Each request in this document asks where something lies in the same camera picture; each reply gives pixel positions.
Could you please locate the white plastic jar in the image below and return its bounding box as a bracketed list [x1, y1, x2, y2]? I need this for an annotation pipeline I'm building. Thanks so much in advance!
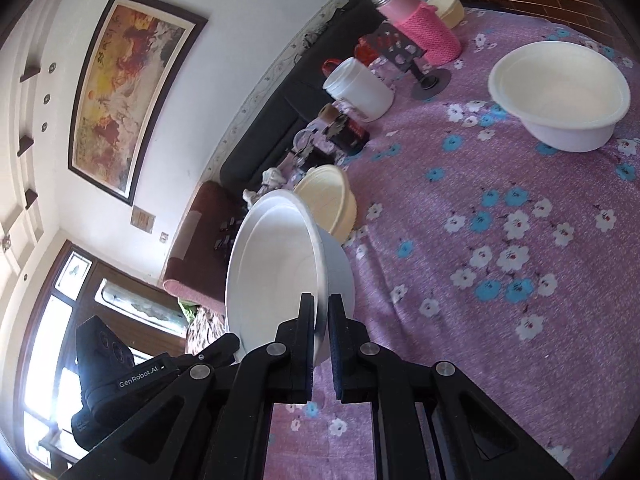
[322, 57, 395, 122]

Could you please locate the dark jar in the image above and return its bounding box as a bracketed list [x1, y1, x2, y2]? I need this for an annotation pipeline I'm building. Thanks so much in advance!
[327, 117, 371, 156]

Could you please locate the red plastic bag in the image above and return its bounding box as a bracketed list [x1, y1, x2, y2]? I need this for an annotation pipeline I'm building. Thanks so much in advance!
[321, 35, 381, 78]

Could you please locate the pink thermos flask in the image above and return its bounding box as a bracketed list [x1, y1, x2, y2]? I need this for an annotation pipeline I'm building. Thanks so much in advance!
[361, 0, 462, 66]

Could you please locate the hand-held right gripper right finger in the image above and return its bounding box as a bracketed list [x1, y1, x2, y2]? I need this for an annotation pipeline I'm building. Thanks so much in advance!
[327, 295, 576, 480]

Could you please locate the black sofa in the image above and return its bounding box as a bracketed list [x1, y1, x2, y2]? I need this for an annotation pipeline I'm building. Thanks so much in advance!
[220, 0, 386, 193]

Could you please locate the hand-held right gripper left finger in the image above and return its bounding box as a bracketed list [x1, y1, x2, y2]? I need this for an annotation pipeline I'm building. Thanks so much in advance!
[60, 292, 317, 480]

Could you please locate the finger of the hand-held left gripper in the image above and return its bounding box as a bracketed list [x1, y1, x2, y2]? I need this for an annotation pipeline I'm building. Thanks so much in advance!
[172, 332, 242, 376]

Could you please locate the black perforated stand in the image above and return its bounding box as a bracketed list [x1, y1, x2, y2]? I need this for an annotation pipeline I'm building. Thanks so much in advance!
[359, 22, 452, 101]

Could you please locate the wooden glass door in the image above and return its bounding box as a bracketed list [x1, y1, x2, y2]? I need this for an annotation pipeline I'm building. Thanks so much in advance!
[15, 240, 188, 466]

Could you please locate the black bag with straps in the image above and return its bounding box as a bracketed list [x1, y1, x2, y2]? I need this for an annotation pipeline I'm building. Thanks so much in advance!
[212, 215, 246, 251]

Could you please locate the floral blanket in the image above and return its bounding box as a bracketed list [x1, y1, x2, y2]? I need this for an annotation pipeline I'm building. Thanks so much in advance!
[185, 305, 228, 356]

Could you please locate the framed horse painting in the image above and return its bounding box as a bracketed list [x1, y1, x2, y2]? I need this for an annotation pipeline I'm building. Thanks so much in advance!
[67, 0, 209, 207]

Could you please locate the brown armchair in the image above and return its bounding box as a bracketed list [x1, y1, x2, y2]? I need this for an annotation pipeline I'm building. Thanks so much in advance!
[162, 181, 251, 311]

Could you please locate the wall plaque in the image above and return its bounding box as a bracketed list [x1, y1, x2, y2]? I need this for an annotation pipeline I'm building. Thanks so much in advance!
[131, 206, 157, 232]

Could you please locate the small cream plastic bowl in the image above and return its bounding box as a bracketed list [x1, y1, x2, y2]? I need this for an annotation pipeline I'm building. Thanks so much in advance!
[426, 0, 463, 29]

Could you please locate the cream plastic strainer bowl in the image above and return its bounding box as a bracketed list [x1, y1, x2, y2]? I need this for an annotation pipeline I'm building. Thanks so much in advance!
[292, 164, 358, 245]

